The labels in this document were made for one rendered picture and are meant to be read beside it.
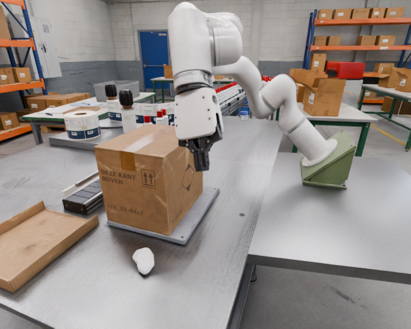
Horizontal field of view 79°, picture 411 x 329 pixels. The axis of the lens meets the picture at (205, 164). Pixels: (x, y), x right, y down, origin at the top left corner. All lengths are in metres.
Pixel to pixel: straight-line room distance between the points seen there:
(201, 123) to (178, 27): 0.20
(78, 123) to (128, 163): 1.01
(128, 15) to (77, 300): 9.65
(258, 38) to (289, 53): 1.09
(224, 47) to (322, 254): 0.64
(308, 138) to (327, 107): 1.71
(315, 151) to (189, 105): 0.85
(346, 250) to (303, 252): 0.13
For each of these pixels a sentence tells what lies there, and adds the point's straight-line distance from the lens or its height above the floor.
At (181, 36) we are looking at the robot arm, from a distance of 0.57.
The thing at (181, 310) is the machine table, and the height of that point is 0.83.
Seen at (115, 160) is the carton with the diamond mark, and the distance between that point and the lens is 0.79.
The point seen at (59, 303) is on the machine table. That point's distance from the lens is 0.76.
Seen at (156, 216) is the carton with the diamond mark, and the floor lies 0.92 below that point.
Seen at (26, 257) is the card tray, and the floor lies 0.83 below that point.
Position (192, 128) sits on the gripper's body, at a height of 1.23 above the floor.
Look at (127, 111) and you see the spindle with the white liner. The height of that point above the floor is 1.05.
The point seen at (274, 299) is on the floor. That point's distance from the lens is 1.79.
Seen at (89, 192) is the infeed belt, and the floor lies 0.88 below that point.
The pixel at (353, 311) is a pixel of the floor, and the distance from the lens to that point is 1.90.
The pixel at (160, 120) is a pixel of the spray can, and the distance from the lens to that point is 1.44.
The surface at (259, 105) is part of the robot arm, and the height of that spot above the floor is 1.16.
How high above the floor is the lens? 1.37
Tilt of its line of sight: 24 degrees down
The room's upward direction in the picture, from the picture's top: straight up
